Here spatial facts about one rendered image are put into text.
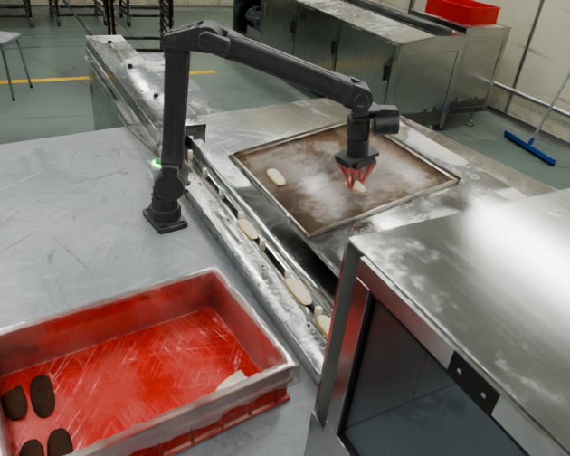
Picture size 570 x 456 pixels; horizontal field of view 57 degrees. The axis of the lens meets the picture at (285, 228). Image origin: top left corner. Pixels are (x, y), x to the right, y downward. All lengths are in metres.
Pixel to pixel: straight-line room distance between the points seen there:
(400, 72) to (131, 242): 3.02
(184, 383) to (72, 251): 0.52
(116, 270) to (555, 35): 4.51
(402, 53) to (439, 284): 3.57
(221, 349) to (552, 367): 0.73
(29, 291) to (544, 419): 1.09
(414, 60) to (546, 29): 1.51
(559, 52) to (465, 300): 4.73
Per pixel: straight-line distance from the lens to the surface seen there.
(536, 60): 5.35
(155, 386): 1.05
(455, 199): 1.51
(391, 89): 4.10
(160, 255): 1.37
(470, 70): 4.83
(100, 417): 1.02
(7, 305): 1.28
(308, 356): 1.06
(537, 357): 0.51
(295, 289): 1.21
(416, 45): 4.13
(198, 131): 1.89
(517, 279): 0.60
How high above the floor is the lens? 1.61
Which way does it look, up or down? 32 degrees down
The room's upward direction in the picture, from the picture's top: 6 degrees clockwise
